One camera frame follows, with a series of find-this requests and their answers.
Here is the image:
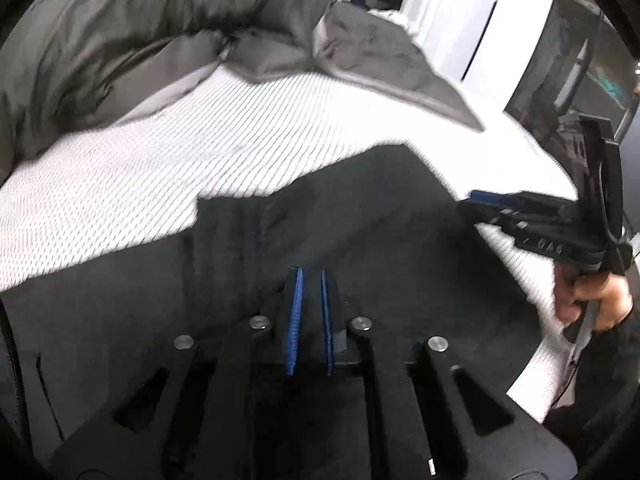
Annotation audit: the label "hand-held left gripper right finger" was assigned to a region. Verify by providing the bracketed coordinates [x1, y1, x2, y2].
[320, 269, 577, 480]

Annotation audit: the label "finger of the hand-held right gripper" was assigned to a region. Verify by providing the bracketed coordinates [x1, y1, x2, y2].
[477, 212, 603, 263]
[457, 189, 583, 221]

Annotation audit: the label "dark glass cabinet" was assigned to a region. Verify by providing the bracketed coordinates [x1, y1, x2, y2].
[502, 0, 640, 148]

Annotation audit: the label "black pants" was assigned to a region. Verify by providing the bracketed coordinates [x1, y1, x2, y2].
[0, 144, 557, 480]

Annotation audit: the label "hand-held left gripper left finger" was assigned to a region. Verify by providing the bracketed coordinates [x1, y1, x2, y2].
[50, 266, 306, 480]

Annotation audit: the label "person's right forearm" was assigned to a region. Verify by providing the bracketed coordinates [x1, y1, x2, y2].
[542, 305, 640, 466]

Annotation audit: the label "grey jacket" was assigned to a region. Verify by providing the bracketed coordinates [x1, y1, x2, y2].
[0, 0, 487, 183]

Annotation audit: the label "person's right hand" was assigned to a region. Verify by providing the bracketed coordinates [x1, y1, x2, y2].
[553, 262, 634, 333]

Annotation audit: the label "white textured bed sheet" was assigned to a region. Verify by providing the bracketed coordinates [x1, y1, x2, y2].
[0, 67, 593, 423]

